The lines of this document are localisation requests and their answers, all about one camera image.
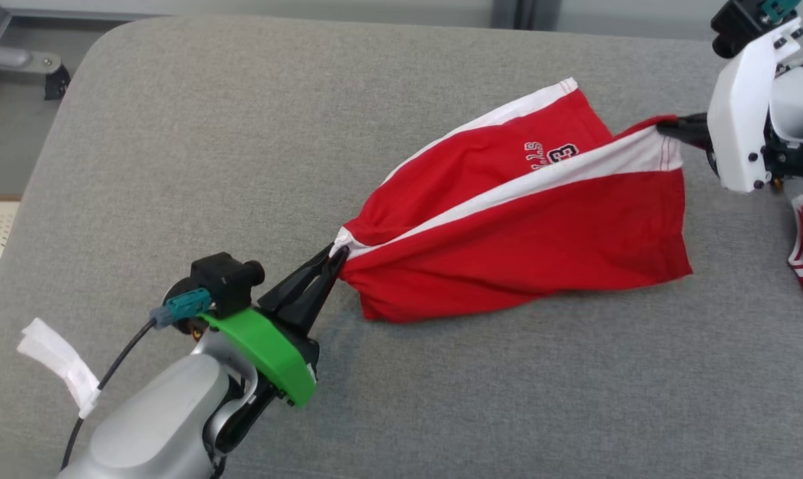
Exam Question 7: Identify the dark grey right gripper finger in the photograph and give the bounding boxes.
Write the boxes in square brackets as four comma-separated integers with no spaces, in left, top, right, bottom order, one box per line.
[657,114,709,134]
[667,130,713,151]

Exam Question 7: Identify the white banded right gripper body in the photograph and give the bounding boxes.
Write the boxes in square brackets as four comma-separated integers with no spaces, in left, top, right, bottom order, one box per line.
[707,17,803,194]

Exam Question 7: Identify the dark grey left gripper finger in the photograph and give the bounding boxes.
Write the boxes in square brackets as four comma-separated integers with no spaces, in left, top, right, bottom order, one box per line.
[258,246,339,313]
[288,251,349,333]

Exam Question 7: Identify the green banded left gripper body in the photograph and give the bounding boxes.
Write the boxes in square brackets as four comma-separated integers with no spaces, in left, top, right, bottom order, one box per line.
[198,306,321,408]

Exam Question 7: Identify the red shorts with white stripes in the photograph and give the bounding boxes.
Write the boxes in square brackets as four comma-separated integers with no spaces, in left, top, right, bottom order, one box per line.
[331,77,693,325]

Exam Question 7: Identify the white tape tag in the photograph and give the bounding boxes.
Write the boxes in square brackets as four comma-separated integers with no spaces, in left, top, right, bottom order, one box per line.
[17,317,102,419]

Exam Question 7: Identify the grey metal stand leg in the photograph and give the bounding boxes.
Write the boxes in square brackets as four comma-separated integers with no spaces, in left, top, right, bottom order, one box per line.
[0,0,71,106]

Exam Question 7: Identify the teal left camera connector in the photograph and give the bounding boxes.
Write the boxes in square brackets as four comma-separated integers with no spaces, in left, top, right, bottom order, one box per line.
[150,287,213,330]

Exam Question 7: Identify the teal camera connector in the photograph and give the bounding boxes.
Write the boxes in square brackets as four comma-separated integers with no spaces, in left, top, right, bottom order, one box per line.
[759,0,802,22]
[150,287,213,330]

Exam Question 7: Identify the teal right camera connector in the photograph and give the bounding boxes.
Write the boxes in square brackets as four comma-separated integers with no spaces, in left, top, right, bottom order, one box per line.
[759,0,802,22]

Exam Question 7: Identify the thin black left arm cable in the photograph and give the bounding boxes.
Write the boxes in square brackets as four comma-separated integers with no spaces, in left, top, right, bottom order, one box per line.
[61,318,159,470]

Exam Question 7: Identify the grey metal partition post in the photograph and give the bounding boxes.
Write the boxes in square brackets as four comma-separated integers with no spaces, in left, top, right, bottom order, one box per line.
[491,0,563,31]

